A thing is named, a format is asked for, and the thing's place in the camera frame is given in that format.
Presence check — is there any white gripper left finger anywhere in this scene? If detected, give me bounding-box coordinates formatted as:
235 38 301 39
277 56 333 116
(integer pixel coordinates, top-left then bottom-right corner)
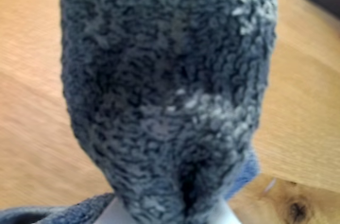
96 197 125 224

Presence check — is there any small white paper scrap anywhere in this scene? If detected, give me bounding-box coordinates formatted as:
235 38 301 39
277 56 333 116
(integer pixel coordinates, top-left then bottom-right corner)
262 178 277 194

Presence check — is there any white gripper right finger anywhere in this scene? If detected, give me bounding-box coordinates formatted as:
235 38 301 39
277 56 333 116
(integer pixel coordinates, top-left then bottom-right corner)
218 199 242 224

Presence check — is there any blue-grey microfibre cloth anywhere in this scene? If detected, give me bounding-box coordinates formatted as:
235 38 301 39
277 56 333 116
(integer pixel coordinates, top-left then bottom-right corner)
0 0 278 224

